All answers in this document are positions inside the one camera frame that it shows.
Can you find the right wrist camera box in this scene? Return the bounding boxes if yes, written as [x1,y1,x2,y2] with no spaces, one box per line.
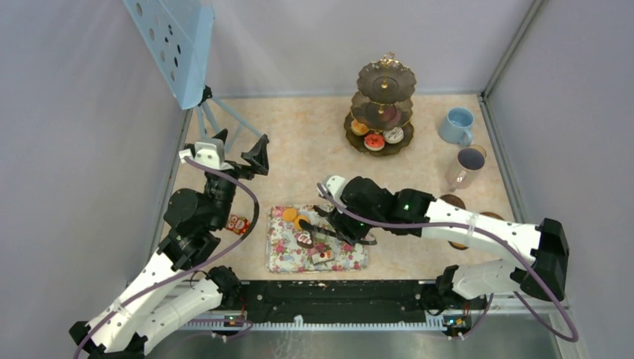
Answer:
[321,175,348,200]

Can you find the chocolate cake slice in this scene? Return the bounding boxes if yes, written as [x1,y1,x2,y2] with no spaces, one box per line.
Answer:
[295,230,314,249]

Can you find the orange macaron middle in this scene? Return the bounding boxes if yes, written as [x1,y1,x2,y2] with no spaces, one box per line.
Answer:
[293,215,310,230]

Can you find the dark brown round coaster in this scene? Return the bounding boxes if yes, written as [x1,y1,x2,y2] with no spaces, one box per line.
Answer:
[440,194,466,209]

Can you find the pink frosted donut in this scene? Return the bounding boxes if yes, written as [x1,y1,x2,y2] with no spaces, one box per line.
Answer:
[381,106,401,126]

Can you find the light blue mug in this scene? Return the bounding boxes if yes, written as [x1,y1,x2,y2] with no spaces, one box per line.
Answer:
[438,107,475,147]

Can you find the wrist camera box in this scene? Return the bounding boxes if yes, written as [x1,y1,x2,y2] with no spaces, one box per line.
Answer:
[178,138,233,171]
[321,175,348,200]

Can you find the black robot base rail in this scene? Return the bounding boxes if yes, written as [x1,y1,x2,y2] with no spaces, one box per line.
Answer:
[228,280,487,324]

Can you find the orange bun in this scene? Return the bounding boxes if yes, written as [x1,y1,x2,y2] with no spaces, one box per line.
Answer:
[351,120,369,137]

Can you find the orange macaron left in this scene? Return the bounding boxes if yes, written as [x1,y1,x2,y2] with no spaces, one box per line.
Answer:
[282,207,298,223]

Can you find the floral serving tray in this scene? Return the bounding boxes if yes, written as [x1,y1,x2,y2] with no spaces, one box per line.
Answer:
[265,205,369,274]

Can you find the brown wooden coaster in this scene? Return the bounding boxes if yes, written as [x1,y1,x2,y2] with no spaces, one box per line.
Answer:
[479,212,505,221]

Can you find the pink mug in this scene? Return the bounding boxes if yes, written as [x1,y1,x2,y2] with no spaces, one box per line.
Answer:
[445,144,487,192]

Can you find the red donut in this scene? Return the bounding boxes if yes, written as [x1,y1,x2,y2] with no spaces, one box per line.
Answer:
[363,133,386,152]

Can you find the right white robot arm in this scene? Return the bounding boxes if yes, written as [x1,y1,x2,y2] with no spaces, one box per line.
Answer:
[316,176,570,308]

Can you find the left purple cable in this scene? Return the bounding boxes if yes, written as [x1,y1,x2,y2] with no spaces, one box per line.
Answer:
[72,158,261,359]

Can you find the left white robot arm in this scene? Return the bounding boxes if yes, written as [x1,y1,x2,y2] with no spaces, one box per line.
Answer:
[69,129,269,358]

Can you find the purple cable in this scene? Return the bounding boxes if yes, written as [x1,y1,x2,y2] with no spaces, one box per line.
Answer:
[72,158,261,359]
[316,183,579,344]

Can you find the red owl toy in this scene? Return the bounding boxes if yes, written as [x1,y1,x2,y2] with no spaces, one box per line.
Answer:
[225,214,251,236]

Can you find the white striped donut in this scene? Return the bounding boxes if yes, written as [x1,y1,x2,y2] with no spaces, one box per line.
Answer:
[383,127,404,144]

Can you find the blue perforated board stand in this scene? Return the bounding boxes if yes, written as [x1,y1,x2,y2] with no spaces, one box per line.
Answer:
[123,0,262,152]

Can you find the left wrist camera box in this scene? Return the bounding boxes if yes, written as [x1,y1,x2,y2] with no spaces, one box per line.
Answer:
[178,138,233,171]

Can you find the three-tier dark cake stand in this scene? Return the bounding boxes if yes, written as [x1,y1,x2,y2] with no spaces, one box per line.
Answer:
[343,52,416,157]

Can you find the green matcha cake slice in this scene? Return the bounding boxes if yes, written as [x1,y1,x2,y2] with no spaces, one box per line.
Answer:
[311,232,332,246]

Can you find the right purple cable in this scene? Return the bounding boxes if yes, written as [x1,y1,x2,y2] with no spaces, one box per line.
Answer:
[316,183,579,344]

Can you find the orange macaron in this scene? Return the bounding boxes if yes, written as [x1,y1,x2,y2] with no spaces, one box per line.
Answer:
[282,207,298,223]
[293,215,310,230]

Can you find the metal tongs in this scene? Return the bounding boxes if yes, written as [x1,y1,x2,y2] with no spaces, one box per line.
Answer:
[304,205,378,246]

